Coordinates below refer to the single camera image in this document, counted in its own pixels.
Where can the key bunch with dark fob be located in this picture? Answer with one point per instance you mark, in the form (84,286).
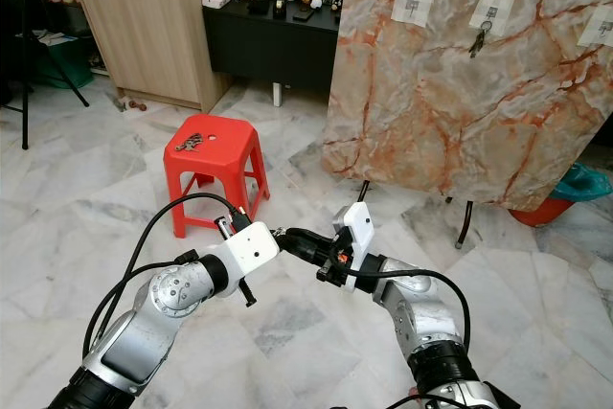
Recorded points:
(190,143)

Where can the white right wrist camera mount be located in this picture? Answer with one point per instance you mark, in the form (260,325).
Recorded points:
(356,232)

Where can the black tripod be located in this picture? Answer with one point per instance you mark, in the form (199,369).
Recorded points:
(26,112)

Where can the small metal hook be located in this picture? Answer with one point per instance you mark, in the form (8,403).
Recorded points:
(488,16)
(416,10)

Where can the teal bag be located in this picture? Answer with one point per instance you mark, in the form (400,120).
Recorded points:
(589,184)

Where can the small red floor object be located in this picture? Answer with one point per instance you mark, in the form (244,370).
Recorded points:
(134,104)

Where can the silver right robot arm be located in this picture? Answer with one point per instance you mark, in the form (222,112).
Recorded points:
(426,318)

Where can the small panda figurine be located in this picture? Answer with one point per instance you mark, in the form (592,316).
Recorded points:
(318,3)

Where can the green bin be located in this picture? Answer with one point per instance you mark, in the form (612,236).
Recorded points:
(62,66)

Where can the orange red basin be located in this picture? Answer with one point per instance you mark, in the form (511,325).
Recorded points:
(541,213)

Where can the silver key bunch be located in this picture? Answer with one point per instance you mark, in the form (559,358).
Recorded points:
(478,43)

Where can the marble pattern board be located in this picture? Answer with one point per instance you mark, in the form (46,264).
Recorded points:
(469,112)

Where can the red plastic stool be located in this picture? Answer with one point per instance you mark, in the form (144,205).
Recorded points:
(220,133)

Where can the small pink floor object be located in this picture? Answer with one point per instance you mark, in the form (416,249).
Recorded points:
(412,393)

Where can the black sideboard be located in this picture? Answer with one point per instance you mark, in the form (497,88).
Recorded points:
(273,45)

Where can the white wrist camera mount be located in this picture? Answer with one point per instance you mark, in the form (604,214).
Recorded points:
(249,248)
(356,232)

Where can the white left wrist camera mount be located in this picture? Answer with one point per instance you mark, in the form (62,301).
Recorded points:
(249,248)

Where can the white paper sheets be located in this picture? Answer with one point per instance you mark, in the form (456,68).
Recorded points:
(57,40)

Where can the light wooden cabinet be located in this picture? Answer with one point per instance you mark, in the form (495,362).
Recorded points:
(144,26)

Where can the black metal stand leg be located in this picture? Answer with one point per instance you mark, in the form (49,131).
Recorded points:
(466,227)
(362,191)

